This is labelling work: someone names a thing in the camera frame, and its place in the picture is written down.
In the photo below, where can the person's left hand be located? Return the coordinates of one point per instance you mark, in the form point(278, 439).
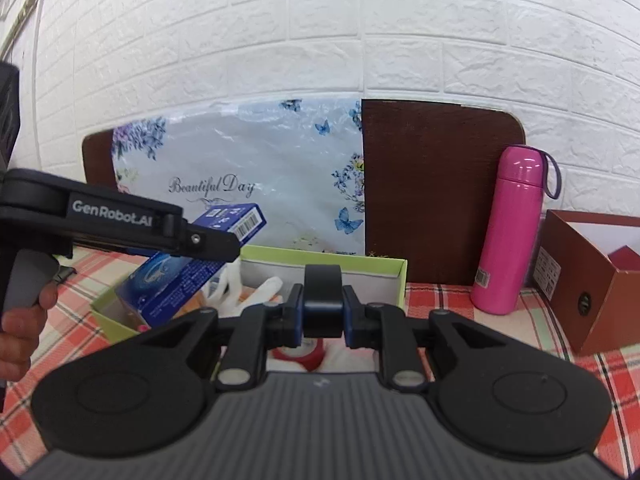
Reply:
point(20, 332)

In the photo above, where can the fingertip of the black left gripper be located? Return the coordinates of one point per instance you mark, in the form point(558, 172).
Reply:
point(192, 241)

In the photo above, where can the light green cardboard box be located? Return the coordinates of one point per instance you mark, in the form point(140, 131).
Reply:
point(374, 280)

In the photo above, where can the black tape roll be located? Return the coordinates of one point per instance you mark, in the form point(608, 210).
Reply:
point(323, 303)

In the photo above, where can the floral plastic bedding bag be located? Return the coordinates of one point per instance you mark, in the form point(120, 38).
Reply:
point(300, 160)

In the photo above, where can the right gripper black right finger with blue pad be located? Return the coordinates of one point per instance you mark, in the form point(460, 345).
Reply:
point(398, 339)

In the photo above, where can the brown cardboard box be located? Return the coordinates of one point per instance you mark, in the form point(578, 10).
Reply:
point(587, 268)

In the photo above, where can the pink thermos bottle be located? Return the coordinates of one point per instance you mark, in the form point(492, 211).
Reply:
point(525, 177)

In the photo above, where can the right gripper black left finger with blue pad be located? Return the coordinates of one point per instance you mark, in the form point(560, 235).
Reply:
point(231, 353)

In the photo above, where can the blue medicine box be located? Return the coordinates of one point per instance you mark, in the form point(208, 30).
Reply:
point(163, 284)

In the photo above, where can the dark brown headboard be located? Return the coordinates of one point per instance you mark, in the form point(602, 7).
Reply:
point(429, 177)

